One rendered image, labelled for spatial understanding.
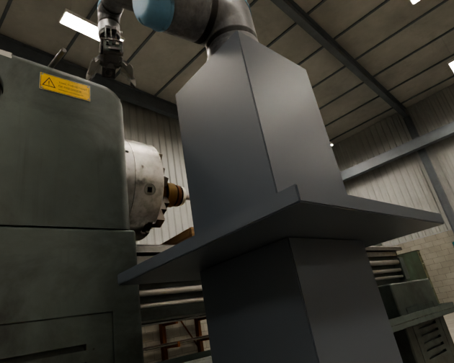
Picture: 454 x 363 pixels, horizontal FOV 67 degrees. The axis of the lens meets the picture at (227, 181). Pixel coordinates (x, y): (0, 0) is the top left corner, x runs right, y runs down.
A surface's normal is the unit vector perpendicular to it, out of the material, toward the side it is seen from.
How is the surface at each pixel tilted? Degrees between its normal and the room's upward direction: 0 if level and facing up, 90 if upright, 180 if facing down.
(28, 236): 90
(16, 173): 90
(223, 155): 90
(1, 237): 90
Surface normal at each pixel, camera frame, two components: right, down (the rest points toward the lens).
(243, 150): -0.75, -0.13
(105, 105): 0.61, -0.40
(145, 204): 0.59, 0.24
